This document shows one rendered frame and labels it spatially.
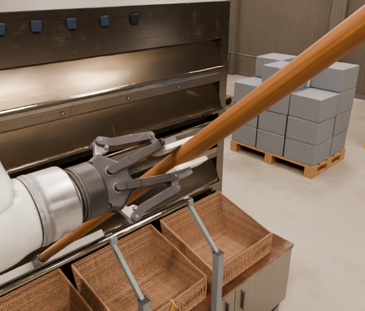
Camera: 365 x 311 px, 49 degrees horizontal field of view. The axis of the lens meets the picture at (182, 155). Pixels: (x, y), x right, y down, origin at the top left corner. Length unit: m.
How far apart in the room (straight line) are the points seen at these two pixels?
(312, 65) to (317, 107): 4.36
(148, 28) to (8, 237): 1.77
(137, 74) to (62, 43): 0.43
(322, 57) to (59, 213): 0.34
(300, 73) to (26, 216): 0.34
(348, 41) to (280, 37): 9.25
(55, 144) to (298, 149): 3.62
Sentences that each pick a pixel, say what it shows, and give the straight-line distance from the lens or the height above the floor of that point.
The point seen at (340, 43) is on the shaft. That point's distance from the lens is 0.44.
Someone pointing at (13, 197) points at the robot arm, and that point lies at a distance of 0.47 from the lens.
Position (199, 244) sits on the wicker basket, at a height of 0.59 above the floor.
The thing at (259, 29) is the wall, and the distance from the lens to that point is 9.98.
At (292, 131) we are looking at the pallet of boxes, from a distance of 5.05.
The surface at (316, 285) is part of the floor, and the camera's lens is 3.49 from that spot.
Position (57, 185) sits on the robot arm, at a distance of 0.49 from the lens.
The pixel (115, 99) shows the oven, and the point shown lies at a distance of 2.06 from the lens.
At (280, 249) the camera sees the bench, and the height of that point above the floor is 0.58.
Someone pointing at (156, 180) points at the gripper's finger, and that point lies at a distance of 0.59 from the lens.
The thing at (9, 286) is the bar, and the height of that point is 1.17.
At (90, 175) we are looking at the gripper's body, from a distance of 0.52.
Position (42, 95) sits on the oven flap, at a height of 1.76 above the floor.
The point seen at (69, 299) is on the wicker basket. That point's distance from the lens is 2.27.
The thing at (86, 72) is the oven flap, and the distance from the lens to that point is 1.96.
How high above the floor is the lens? 2.21
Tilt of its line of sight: 24 degrees down
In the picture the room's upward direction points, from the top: straight up
